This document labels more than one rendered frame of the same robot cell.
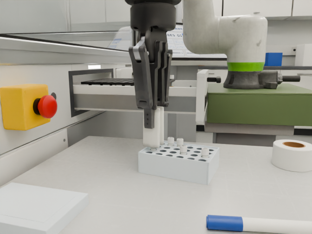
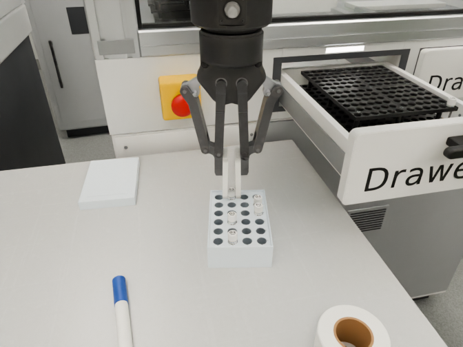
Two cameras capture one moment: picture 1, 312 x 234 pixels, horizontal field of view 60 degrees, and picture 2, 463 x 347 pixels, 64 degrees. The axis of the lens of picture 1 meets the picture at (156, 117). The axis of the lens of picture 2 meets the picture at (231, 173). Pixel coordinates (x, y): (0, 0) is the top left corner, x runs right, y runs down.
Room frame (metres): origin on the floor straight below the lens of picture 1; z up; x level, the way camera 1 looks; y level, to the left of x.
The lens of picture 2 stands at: (0.28, -0.41, 1.14)
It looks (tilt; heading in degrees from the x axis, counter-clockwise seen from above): 33 degrees down; 65
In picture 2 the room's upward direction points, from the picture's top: straight up
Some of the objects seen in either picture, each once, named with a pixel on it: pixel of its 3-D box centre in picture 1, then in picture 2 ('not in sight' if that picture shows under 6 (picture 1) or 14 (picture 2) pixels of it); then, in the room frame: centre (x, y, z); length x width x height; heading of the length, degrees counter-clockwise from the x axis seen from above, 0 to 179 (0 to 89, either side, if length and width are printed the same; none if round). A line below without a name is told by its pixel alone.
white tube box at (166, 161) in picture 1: (179, 159); (238, 225); (0.46, -0.04, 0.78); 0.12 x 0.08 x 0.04; 66
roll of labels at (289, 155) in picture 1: (292, 154); (349, 345); (0.48, -0.26, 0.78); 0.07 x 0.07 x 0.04
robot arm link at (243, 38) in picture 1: (242, 43); not in sight; (0.99, -0.31, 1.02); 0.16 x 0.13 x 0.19; 70
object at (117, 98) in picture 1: (129, 93); (364, 104); (0.77, 0.08, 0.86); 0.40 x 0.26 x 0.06; 78
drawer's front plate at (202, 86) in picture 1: (203, 91); (442, 156); (0.73, -0.13, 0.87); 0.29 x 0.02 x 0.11; 168
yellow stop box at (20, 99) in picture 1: (28, 106); (180, 97); (0.47, 0.22, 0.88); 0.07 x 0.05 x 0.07; 168
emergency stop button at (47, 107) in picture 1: (45, 106); (182, 104); (0.46, 0.19, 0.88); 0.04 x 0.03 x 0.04; 168
